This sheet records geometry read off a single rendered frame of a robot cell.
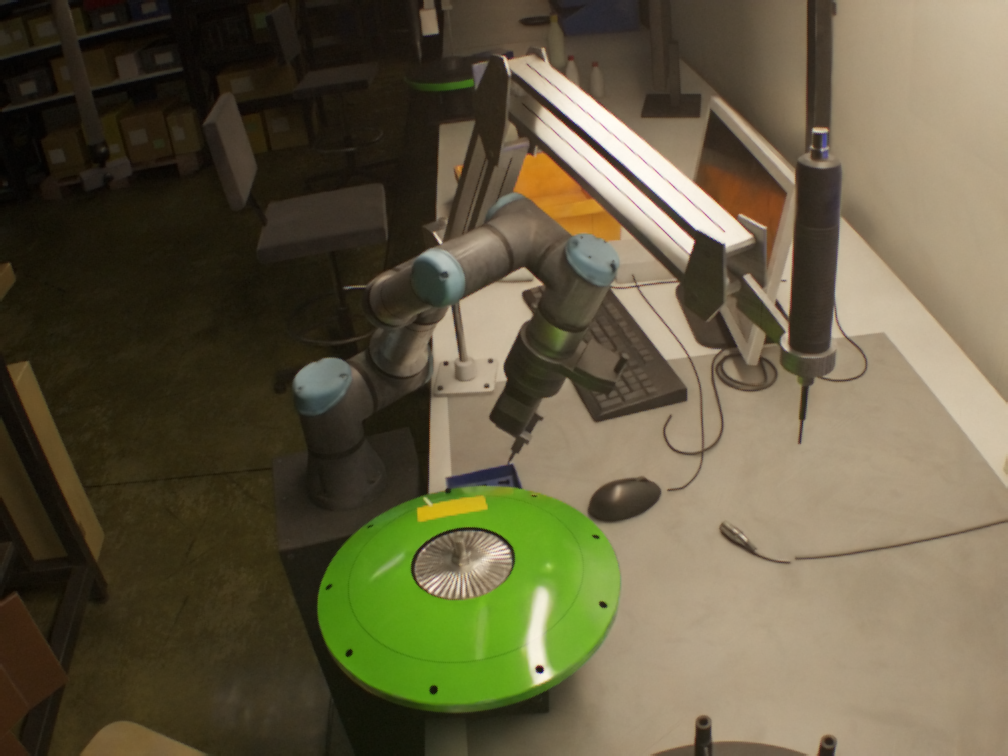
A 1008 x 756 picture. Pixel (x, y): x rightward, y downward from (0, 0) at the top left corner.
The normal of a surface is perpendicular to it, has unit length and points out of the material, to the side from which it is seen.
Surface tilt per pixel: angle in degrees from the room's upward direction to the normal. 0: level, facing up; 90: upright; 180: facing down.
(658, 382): 6
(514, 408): 72
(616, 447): 0
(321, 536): 0
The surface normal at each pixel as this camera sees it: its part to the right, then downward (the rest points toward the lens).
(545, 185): 0.15, 0.47
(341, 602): -0.48, -0.68
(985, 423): -0.11, -0.83
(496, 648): -0.01, -0.59
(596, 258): 0.37, -0.62
